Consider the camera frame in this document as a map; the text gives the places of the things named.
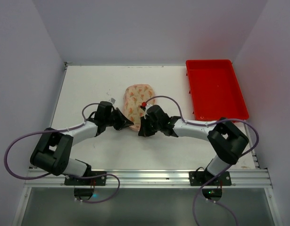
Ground aluminium mounting rail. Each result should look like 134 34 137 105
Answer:
25 169 272 188

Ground red plastic tray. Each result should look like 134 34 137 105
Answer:
186 59 249 121

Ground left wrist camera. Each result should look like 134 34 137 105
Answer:
109 98 116 104

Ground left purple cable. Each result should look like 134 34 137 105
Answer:
3 103 121 204

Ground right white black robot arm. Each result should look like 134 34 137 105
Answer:
138 102 249 180

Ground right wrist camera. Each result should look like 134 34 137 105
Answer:
140 102 152 118

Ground floral mesh laundry bag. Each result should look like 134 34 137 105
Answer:
122 84 155 131

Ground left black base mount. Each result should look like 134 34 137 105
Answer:
64 171 107 201

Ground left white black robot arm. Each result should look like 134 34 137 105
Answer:
30 101 134 178

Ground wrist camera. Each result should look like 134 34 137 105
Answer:
109 98 116 104
140 102 152 118

